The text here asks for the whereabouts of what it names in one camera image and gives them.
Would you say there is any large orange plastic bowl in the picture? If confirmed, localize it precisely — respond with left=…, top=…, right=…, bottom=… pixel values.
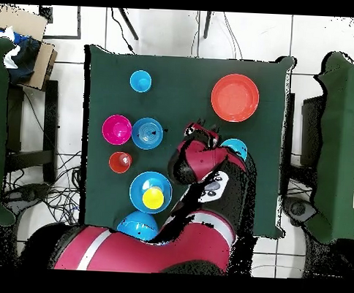
left=210, top=72, right=261, bottom=124

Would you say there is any yellow plastic cup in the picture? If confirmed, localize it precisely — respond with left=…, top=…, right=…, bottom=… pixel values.
left=141, top=187, right=166, bottom=210

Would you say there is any large blue plastic bowl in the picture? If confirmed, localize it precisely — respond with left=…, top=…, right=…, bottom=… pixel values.
left=116, top=209, right=161, bottom=243
left=128, top=170, right=174, bottom=215

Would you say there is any small cyan plastic bowl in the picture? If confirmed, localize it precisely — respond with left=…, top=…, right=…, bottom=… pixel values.
left=219, top=137, right=250, bottom=163

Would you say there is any blue flat-bottomed ringed bowl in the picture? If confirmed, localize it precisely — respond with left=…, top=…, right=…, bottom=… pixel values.
left=130, top=116, right=165, bottom=152

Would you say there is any light blue plastic cup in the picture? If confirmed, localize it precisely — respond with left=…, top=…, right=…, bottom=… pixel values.
left=128, top=69, right=153, bottom=94

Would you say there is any dark green tablecloth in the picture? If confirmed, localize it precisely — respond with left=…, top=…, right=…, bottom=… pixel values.
left=77, top=44, right=296, bottom=241

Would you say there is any pink plastic bowl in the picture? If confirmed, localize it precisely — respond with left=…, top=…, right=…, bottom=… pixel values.
left=101, top=113, right=134, bottom=147

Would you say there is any orange plastic cup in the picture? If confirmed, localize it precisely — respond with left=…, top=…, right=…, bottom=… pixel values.
left=108, top=151, right=134, bottom=175

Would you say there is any black box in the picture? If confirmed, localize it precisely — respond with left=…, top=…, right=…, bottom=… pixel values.
left=299, top=94, right=325, bottom=168

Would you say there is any black tripod leg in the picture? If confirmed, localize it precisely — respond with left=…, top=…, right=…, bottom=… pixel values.
left=116, top=7, right=140, bottom=41
left=202, top=11, right=212, bottom=39

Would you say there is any black equipment base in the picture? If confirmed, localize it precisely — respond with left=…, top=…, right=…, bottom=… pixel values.
left=1, top=180, right=52, bottom=212
left=281, top=196, right=317, bottom=228

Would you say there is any brown cardboard box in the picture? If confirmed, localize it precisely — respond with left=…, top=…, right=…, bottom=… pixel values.
left=0, top=5, right=60, bottom=91

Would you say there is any blue and white cloth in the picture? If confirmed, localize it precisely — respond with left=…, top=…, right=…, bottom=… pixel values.
left=0, top=26, right=42, bottom=85

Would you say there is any black stool frame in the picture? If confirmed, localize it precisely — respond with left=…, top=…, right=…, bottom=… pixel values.
left=4, top=77, right=61, bottom=186

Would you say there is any black cable tangle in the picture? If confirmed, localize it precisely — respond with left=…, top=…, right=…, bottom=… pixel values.
left=3, top=147, right=84, bottom=227

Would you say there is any black floor frame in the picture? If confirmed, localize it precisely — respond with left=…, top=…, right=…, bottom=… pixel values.
left=37, top=4, right=83, bottom=42

